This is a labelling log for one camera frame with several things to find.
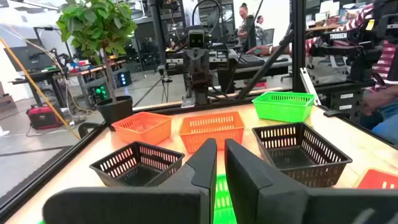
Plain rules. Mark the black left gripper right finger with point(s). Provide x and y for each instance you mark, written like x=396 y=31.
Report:
x=280 y=205

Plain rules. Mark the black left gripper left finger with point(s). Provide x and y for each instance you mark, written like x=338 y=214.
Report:
x=155 y=205

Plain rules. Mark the black plastic basket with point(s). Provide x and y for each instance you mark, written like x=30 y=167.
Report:
x=140 y=175
x=292 y=157

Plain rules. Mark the green plastic basket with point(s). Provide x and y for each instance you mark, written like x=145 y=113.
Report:
x=222 y=199
x=280 y=112

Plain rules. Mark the orange plastic basket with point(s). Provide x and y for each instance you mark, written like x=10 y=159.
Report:
x=211 y=130
x=376 y=180
x=146 y=133

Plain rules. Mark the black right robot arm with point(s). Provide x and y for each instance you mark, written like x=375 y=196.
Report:
x=200 y=93

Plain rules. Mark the black tripod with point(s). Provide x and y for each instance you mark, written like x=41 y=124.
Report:
x=163 y=81

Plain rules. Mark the black building column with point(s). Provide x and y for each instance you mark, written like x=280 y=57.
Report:
x=157 y=31

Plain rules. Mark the black keyboard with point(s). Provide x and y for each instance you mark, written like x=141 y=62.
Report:
x=250 y=60

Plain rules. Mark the person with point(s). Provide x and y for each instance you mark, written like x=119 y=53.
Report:
x=387 y=59
x=243 y=21
x=259 y=28

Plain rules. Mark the person's hand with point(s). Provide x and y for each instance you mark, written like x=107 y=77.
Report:
x=373 y=102
x=259 y=49

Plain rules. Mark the computer tower blue lights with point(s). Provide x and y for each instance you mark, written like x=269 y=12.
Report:
x=123 y=78

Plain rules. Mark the computer tower green lights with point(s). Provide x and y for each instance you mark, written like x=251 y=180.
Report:
x=99 y=91

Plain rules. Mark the wooden desk black legs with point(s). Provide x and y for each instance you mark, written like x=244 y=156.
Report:
x=93 y=69

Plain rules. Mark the green leafy small tree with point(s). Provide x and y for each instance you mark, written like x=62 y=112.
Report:
x=96 y=25

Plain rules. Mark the black controller box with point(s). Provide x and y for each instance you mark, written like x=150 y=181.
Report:
x=345 y=101

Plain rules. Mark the red black equipment case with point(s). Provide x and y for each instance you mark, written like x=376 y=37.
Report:
x=43 y=117

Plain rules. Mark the dark computer monitor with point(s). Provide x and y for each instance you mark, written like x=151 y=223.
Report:
x=28 y=57

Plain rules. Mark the yellow sticky note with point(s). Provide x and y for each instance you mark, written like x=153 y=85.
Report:
x=370 y=25

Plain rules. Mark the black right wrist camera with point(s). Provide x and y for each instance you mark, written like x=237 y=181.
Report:
x=196 y=39

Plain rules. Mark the black aluminium rig frame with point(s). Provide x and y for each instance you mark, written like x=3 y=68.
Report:
x=46 y=172

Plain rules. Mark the white metal bracket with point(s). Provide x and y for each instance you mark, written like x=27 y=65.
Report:
x=309 y=85

